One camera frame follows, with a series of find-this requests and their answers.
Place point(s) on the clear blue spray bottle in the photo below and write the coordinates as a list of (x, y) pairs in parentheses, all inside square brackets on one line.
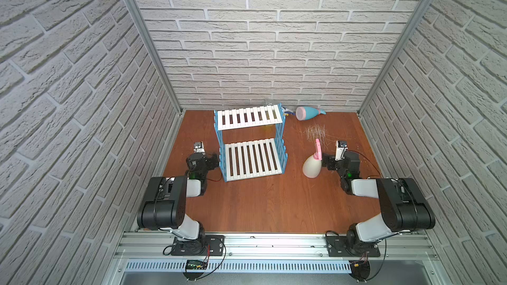
[(288, 112)]

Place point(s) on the blue pink spray bottle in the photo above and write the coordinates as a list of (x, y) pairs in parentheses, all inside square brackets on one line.
[(304, 113)]

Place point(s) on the white pink spray bottle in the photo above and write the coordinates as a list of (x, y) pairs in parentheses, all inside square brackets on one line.
[(313, 164)]

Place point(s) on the yellow transparent spray bottle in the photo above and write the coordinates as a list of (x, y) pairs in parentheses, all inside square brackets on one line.
[(269, 130)]

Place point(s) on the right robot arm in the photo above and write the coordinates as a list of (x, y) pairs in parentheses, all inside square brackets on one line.
[(403, 208)]

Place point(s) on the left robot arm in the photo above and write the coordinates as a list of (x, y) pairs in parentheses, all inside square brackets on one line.
[(163, 207)]

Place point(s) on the blue white slatted shelf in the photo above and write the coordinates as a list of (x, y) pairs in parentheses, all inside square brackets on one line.
[(251, 159)]

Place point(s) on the green circuit board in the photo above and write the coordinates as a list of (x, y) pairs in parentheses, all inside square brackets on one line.
[(196, 265)]

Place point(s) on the black round connector box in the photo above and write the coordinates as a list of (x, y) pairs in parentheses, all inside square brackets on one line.
[(360, 271)]

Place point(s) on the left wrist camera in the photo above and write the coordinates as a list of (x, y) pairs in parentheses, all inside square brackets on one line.
[(199, 147)]

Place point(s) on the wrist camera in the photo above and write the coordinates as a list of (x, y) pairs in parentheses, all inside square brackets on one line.
[(341, 148), (199, 147)]

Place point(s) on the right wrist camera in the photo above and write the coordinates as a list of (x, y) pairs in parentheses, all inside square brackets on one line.
[(341, 148)]

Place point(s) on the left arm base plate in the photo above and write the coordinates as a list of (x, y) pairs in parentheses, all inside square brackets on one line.
[(209, 245)]

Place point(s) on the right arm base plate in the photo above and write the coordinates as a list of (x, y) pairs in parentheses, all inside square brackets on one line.
[(348, 247)]

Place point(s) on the aluminium mounting rail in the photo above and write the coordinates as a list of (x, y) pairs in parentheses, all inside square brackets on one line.
[(152, 245)]

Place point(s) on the white vented cable duct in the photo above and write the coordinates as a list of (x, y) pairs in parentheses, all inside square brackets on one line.
[(241, 266)]

